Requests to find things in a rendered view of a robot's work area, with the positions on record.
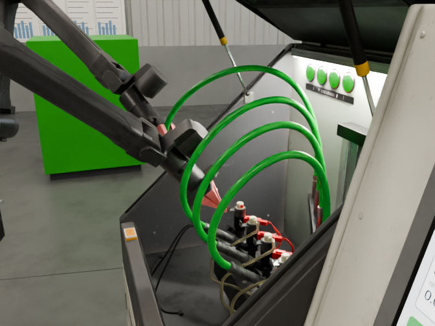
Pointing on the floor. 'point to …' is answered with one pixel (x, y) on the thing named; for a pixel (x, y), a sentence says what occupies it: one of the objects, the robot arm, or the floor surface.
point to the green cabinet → (120, 46)
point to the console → (383, 184)
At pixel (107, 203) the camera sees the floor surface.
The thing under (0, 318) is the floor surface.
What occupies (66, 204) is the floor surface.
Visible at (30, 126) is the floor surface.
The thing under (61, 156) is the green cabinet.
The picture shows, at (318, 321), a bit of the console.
